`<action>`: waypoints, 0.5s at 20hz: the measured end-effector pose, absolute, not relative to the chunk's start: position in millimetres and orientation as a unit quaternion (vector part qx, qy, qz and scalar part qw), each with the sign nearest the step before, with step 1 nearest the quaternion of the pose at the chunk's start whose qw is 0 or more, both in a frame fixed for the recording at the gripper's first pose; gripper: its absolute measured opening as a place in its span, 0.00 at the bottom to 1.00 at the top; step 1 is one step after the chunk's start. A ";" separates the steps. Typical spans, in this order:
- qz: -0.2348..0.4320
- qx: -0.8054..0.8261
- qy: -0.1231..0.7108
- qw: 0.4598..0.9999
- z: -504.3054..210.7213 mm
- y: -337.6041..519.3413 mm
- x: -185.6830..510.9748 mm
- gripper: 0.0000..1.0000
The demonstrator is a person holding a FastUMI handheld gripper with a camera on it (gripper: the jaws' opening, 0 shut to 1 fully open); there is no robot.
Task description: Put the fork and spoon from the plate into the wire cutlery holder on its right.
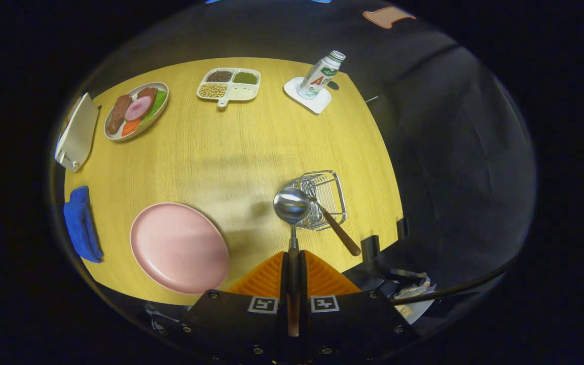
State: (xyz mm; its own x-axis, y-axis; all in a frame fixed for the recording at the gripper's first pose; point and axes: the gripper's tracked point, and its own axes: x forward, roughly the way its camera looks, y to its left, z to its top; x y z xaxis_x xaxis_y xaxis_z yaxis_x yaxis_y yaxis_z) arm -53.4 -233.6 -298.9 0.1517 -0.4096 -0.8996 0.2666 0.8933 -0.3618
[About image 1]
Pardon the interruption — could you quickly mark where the green lettuce leaf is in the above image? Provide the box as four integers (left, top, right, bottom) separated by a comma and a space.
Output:
142, 90, 167, 121

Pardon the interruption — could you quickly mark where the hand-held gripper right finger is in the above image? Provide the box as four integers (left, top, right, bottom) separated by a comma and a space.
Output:
295, 250, 419, 363

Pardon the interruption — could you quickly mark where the pink round plate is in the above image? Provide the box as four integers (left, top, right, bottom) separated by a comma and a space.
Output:
130, 202, 231, 295

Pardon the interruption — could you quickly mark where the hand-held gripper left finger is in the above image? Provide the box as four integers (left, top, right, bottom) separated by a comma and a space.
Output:
170, 252, 291, 363

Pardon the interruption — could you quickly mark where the white drink bottle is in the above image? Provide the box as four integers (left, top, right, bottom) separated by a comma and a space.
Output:
297, 50, 346, 99

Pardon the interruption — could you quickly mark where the white square coaster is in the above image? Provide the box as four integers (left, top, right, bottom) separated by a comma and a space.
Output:
283, 77, 333, 115

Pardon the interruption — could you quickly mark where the metal wire basket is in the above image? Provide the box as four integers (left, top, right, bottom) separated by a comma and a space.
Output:
292, 170, 348, 232

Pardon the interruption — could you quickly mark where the white plate with food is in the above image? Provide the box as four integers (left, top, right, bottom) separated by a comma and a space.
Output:
104, 82, 170, 141

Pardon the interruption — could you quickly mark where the metal spoon wooden handle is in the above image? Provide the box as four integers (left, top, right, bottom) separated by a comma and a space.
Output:
273, 187, 311, 338

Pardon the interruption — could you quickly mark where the pink ham slice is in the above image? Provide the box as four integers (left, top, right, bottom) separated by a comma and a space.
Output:
124, 95, 154, 121

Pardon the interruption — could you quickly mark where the white toaster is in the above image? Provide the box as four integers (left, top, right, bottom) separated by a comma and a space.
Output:
54, 93, 100, 173

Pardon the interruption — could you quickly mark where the metal fork wooden handle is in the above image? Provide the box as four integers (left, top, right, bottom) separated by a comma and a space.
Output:
312, 198, 362, 257

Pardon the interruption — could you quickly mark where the large brown meat piece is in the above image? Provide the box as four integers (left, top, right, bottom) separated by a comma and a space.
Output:
107, 94, 133, 135

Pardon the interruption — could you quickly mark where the white divided bean dish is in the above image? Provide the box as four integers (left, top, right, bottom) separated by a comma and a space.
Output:
196, 67, 262, 108

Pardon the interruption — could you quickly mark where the black cable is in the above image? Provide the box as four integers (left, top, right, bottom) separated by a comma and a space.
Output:
391, 259, 518, 305

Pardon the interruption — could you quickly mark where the crumpled paper clutter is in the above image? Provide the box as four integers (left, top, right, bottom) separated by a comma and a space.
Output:
381, 269, 432, 317

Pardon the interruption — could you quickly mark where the blue folded towel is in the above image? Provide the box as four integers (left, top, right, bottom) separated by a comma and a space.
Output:
63, 186, 104, 264

